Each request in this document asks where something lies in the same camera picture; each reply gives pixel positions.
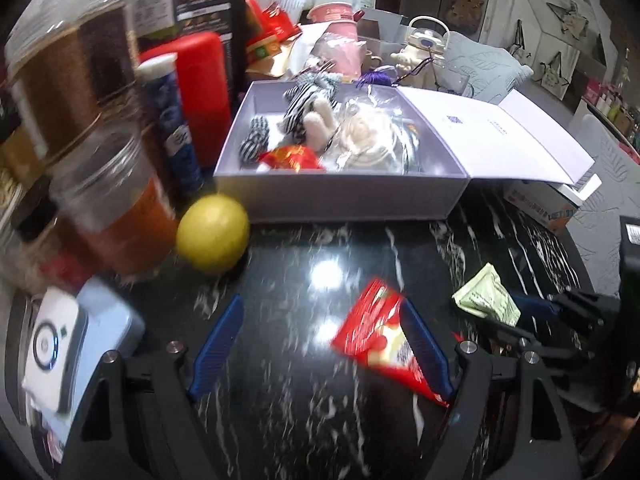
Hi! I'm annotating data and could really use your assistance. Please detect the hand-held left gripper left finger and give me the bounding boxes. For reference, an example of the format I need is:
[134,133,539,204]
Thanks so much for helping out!
[60,294,246,480]

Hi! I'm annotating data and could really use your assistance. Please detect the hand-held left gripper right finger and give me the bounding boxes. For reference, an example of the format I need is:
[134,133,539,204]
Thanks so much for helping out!
[399,299,583,480]

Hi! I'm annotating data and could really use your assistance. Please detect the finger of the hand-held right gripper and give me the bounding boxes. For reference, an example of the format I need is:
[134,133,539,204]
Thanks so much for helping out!
[482,321,591,366]
[512,292,621,333]

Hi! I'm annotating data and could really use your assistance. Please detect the green packet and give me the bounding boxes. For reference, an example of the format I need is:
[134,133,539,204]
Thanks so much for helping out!
[451,262,522,326]

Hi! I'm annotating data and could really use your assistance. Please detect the red snack packet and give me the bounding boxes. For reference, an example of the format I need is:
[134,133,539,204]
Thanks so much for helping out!
[331,277,451,407]

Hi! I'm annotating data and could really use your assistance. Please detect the white gift box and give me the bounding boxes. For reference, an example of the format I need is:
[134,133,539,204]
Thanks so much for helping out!
[214,80,601,223]

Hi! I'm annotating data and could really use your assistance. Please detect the small red packet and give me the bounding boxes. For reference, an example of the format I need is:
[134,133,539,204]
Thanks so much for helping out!
[257,144,326,173]

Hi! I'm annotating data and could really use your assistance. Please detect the striped plush toy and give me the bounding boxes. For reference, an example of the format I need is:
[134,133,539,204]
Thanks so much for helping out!
[239,115,271,163]

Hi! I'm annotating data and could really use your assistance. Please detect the cream plush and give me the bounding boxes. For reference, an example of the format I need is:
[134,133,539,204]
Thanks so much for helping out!
[320,87,421,173]

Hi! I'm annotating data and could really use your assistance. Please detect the gingham plush doll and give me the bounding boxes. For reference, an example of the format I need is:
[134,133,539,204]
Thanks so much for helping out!
[282,70,346,151]

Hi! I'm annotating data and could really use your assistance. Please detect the grey quilted chair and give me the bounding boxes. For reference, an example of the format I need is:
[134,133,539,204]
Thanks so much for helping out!
[570,115,640,291]
[440,32,535,101]

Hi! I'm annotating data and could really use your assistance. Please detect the cardboard box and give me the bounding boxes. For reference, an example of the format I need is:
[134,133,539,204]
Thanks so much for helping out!
[502,180,576,236]

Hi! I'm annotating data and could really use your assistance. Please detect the yellow lemon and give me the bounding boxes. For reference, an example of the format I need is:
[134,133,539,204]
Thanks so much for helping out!
[176,194,251,275]

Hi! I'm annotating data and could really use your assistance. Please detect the row of small bottles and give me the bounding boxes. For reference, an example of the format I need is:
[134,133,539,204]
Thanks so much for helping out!
[582,77,640,146]

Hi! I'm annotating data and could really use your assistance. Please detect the white and blue gadget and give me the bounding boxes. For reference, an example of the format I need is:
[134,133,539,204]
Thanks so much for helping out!
[22,276,146,441]

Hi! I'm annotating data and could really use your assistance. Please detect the clear jar orange contents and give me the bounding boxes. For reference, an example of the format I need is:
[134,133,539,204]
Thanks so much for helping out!
[50,130,181,276]

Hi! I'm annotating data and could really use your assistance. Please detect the white tote bag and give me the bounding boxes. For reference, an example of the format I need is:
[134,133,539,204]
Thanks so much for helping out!
[507,20,531,58]
[537,52,573,96]

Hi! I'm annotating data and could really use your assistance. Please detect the blue-purple tube white cap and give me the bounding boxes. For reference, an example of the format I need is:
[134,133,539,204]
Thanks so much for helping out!
[136,52,205,196]

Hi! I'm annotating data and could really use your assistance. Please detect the red canister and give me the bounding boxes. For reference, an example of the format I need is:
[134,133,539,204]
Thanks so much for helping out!
[140,31,233,168]

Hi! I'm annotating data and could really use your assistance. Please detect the purple tassel charm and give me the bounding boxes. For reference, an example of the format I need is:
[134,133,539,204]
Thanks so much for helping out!
[356,65,398,88]

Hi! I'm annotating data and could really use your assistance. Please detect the white teapot figurine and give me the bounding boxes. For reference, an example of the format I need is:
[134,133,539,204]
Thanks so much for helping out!
[390,16,451,86]

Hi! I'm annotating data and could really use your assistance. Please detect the gold pouch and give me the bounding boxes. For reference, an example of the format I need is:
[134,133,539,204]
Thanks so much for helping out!
[247,35,296,78]

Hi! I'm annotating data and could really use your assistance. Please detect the clear jar brown contents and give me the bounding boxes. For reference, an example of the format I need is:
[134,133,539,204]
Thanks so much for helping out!
[5,0,146,161]

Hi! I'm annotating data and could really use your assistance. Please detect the red foil packet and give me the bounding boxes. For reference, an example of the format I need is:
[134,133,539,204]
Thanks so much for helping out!
[245,0,301,43]

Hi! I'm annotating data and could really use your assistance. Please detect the pink paper tub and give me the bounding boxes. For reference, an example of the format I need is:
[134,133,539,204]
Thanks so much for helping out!
[306,1,360,23]

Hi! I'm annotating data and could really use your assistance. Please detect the butterfly wall decoration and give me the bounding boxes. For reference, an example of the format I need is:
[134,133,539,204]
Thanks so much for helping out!
[547,0,591,36]

